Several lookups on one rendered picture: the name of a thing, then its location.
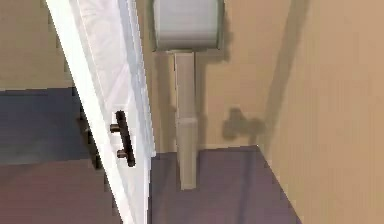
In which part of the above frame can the black door handle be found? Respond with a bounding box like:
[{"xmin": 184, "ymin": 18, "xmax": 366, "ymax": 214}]
[{"xmin": 109, "ymin": 110, "xmax": 137, "ymax": 168}]

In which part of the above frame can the white room door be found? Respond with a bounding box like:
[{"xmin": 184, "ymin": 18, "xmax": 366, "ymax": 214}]
[{"xmin": 44, "ymin": 0, "xmax": 157, "ymax": 224}]

